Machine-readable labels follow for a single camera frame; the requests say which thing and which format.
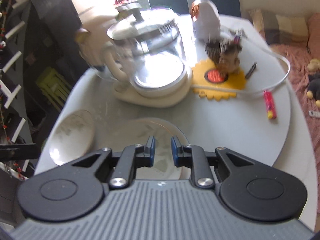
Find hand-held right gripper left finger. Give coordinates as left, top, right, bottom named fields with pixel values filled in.
left=71, top=135, right=156, bottom=190

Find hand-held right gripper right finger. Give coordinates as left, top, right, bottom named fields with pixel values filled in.
left=171, top=135, right=253, bottom=189

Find stack of white plates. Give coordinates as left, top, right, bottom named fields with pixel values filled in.
left=110, top=117, right=191, bottom=180

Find white lazy susan turntable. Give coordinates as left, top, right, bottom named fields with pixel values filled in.
left=49, top=14, right=293, bottom=180

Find cream kettle base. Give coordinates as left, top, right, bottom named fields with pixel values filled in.
left=113, top=66, right=194, bottom=108

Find yellow sunflower coaster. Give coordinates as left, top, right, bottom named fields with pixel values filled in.
left=191, top=59, right=247, bottom=102

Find glass electric kettle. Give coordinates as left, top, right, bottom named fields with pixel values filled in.
left=101, top=5, right=194, bottom=93

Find red tube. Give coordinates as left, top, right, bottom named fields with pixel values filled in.
left=263, top=90, right=278, bottom=120

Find brown figurine toy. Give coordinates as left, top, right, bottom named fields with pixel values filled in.
left=205, top=29, right=243, bottom=76

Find yellow-green stools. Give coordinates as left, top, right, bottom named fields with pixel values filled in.
left=35, top=67, right=73, bottom=113

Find white jar with gold lid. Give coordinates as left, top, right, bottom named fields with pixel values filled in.
left=74, top=15, right=118, bottom=71

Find white rounded appliance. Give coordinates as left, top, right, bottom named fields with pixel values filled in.
left=191, top=0, right=221, bottom=42

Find pink blanket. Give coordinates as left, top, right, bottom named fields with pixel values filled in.
left=260, top=41, right=320, bottom=180

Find dark plush toy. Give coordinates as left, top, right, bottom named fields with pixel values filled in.
left=306, top=72, right=320, bottom=107

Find plaid pillow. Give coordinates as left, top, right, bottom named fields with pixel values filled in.
left=246, top=8, right=310, bottom=46

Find small white ball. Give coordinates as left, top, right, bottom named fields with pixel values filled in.
left=307, top=58, right=320, bottom=72

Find black shelf unit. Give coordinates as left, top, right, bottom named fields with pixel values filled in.
left=0, top=0, right=84, bottom=225

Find pink pillow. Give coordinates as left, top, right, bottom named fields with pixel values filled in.
left=306, top=13, right=320, bottom=55

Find white cable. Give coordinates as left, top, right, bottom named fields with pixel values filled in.
left=192, top=29, right=292, bottom=97

